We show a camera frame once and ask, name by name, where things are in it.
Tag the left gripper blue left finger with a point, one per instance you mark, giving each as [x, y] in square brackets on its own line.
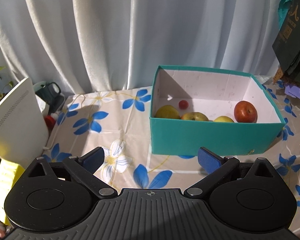
[82, 170]

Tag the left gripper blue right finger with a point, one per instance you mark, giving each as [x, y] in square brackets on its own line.
[219, 171]

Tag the small red cherry tomato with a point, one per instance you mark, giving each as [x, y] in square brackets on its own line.
[183, 104]

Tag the yellow green pear right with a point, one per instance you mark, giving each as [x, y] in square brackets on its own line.
[223, 119]

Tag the yellow green pear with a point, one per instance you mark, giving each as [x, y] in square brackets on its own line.
[167, 112]
[223, 119]

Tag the red yellow apple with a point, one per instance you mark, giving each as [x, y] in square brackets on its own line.
[194, 116]

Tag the teal cardboard box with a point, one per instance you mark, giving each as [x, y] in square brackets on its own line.
[213, 92]

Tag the red white small toy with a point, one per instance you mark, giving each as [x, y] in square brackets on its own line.
[51, 120]

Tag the floral blue flower tablecloth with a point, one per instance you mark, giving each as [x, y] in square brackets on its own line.
[118, 121]

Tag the large red apple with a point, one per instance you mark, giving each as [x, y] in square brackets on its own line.
[245, 112]

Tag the yellow green pear left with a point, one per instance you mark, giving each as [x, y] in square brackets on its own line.
[167, 112]

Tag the yellow box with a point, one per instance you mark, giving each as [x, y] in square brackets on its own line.
[9, 174]

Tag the white router device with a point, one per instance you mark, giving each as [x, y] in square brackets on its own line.
[23, 131]

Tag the dark green mug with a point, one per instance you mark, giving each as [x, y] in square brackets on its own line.
[50, 93]

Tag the purple paper box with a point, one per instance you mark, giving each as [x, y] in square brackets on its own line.
[292, 90]

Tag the white curtain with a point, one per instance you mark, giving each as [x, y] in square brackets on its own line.
[99, 45]

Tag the dark green hanging bag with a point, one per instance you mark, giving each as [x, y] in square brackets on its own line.
[287, 43]

